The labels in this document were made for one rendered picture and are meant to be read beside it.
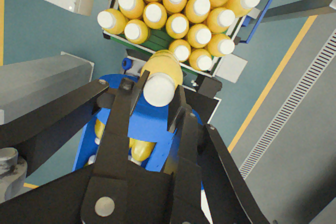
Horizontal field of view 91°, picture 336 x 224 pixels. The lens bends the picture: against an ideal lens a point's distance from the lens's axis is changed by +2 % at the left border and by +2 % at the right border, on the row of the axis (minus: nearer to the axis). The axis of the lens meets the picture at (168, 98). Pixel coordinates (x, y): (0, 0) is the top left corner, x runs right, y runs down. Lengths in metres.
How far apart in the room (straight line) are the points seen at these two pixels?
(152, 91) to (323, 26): 1.97
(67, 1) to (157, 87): 0.38
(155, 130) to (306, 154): 2.37
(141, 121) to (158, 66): 0.18
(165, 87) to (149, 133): 0.21
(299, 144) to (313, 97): 0.58
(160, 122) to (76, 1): 0.36
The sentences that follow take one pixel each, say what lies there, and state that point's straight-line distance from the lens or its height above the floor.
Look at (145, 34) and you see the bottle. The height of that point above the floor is 1.05.
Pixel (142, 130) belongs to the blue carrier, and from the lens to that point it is 0.39.
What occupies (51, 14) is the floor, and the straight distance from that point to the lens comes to 1.84.
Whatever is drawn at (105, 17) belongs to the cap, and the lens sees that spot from 0.49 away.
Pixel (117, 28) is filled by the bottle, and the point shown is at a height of 1.06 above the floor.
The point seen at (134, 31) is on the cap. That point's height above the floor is 1.10.
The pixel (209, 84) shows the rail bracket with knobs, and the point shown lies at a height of 1.00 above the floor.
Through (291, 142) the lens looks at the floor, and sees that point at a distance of 2.42.
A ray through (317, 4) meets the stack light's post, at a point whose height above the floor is 1.06.
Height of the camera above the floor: 1.56
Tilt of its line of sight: 69 degrees down
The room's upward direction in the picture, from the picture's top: 178 degrees clockwise
